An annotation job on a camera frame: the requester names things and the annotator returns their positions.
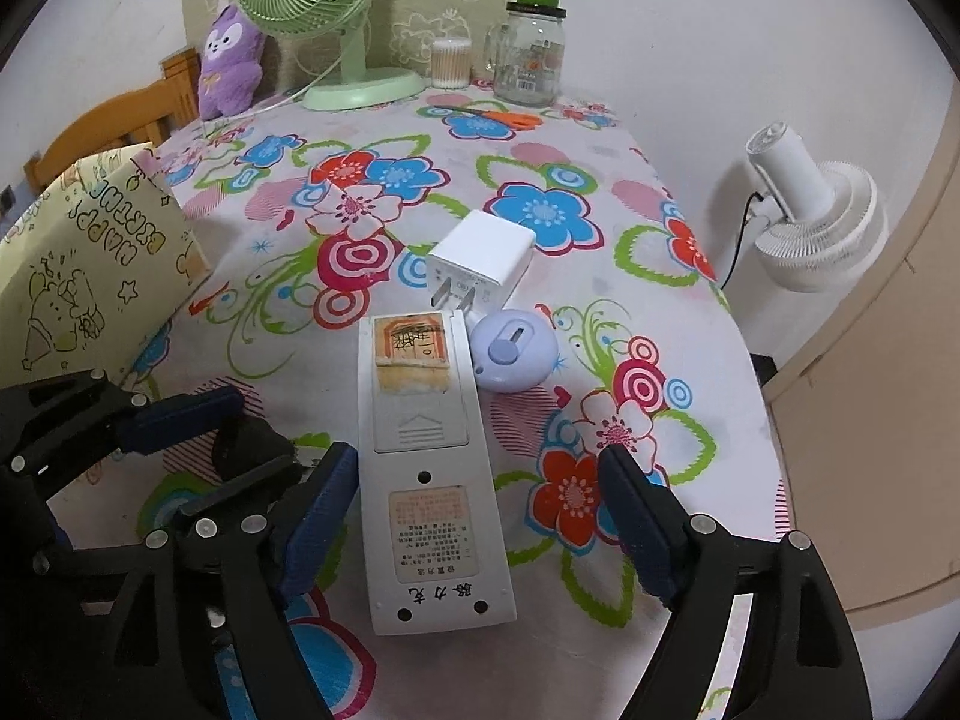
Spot white fan cable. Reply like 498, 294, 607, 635
247, 52, 347, 117

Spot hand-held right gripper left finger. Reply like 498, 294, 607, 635
105, 441, 359, 720

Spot lavender round device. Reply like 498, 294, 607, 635
469, 311, 560, 393

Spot orange handled scissors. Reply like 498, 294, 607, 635
442, 106, 542, 130

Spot glass jar mug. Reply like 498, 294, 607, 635
484, 1, 567, 106

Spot floral tablecloth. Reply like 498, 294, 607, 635
45, 79, 792, 720

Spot cotton swab container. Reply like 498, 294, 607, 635
431, 37, 473, 89

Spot black fan cable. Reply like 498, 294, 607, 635
720, 191, 760, 287

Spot white standing fan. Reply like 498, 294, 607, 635
742, 122, 890, 293

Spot purple plush toy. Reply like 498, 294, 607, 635
196, 4, 265, 121

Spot wooden chair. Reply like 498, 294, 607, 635
26, 49, 203, 196

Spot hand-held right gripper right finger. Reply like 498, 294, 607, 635
598, 444, 875, 720

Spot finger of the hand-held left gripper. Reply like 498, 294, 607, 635
34, 418, 303, 571
0, 371, 245, 556

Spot white remote control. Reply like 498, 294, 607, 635
356, 313, 518, 637

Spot white wall charger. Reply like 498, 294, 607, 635
427, 211, 535, 316

